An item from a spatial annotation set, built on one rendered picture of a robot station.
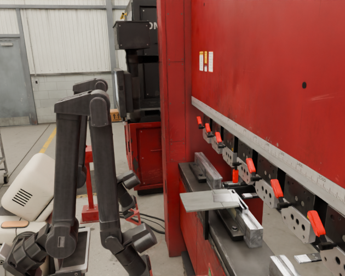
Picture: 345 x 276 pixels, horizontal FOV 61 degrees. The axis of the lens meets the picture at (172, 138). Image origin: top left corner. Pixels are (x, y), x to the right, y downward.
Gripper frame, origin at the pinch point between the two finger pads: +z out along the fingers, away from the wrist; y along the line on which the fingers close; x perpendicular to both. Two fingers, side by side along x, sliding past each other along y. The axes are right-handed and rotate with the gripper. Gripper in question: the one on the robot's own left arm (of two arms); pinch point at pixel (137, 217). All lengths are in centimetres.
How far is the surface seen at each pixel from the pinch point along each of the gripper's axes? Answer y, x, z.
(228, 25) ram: 14, -80, -52
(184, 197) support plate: 12.7, -22.7, 11.1
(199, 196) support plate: 11.7, -29.7, 14.7
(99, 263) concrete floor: 101, 70, 76
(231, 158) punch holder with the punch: 4, -52, 1
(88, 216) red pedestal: 169, 77, 65
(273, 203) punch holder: -38, -49, 1
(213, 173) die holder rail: 44, -46, 26
